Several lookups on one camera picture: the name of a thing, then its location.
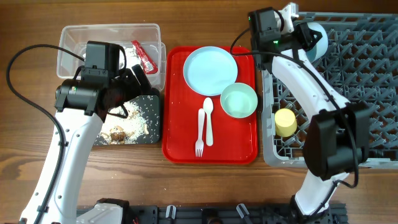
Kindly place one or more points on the red snack wrapper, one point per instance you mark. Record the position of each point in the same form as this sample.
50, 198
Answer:
145, 61

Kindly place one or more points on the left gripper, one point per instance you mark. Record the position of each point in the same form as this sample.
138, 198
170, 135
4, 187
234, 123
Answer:
134, 89

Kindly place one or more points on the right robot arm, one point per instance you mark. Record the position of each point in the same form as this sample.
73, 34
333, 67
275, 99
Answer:
337, 139

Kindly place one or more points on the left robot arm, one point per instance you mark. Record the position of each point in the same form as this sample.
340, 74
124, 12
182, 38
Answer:
82, 104

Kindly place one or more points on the clear plastic bin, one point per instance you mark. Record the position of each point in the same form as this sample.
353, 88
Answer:
75, 38

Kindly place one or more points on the grey dishwasher rack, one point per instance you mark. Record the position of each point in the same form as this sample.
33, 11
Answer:
360, 64

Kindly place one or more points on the white napkin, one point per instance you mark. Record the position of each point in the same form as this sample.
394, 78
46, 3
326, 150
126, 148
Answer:
132, 57

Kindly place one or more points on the small light blue bowl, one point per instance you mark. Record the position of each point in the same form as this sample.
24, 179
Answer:
321, 46

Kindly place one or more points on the mint green bowl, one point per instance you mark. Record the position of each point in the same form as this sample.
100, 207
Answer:
239, 100

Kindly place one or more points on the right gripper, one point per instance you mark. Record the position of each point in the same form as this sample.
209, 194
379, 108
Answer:
300, 31

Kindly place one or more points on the yellow plastic cup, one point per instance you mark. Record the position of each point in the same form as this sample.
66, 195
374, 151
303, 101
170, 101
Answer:
285, 122

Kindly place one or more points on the light blue plate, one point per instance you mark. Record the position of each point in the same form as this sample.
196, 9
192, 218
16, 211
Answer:
209, 70

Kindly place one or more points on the white plastic spoon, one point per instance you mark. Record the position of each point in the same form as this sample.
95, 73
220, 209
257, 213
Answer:
208, 108

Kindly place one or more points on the black plastic tray bin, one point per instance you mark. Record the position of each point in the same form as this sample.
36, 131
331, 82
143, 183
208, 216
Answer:
146, 124

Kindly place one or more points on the food scraps rice and nuts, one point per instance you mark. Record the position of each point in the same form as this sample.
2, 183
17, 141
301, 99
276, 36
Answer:
130, 126

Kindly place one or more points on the white plastic fork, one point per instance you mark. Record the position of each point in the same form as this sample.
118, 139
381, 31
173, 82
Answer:
199, 144

